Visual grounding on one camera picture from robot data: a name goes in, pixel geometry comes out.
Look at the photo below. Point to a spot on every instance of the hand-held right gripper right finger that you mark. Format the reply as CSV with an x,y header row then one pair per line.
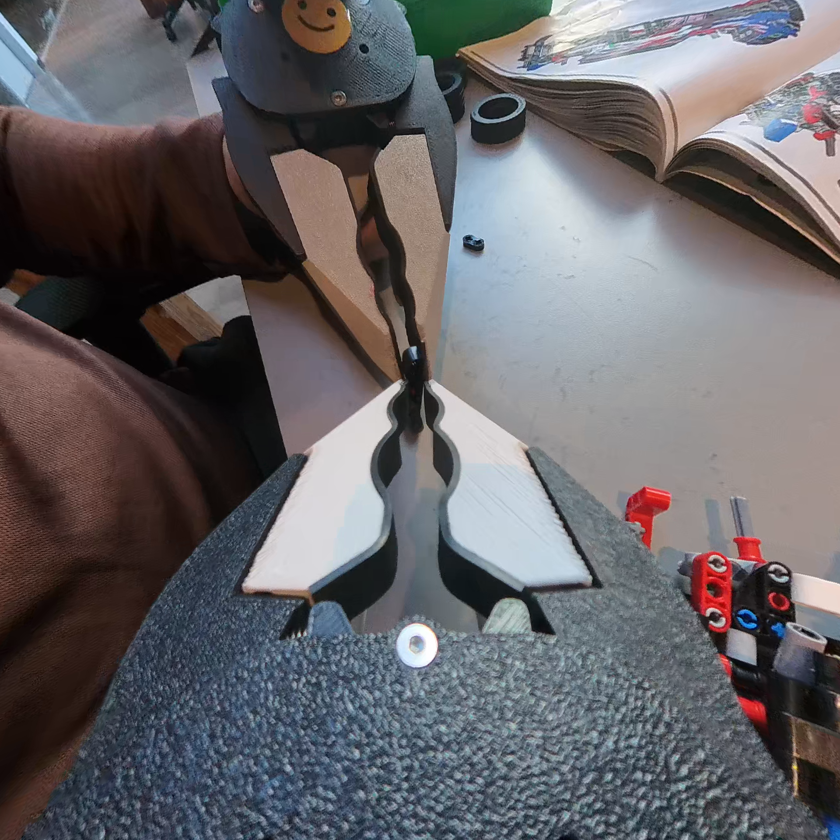
x,y
512,518

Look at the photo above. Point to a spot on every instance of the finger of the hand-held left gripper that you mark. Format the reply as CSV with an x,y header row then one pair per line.
x,y
321,216
417,210

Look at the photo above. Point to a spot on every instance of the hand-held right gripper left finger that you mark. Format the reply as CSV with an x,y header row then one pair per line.
x,y
315,525

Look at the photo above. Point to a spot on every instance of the small black two-hole beam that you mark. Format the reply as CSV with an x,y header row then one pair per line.
x,y
473,243
413,364

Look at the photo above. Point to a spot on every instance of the person's left forearm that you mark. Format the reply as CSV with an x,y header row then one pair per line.
x,y
118,190

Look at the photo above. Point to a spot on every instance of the grey desk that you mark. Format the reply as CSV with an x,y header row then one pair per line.
x,y
590,328

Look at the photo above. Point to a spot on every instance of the person's left hand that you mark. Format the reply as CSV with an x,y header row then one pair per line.
x,y
239,180

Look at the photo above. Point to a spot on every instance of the black toy tire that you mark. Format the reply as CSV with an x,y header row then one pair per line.
x,y
499,118
453,95

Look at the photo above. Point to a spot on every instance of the person's black trousers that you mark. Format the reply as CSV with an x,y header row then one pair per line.
x,y
229,394

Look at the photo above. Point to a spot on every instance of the green round object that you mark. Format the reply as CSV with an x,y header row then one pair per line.
x,y
479,26

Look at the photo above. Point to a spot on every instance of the toy brick vehicle chassis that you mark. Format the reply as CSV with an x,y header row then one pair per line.
x,y
722,590

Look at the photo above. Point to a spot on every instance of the open instruction book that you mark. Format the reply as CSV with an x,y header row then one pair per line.
x,y
656,98

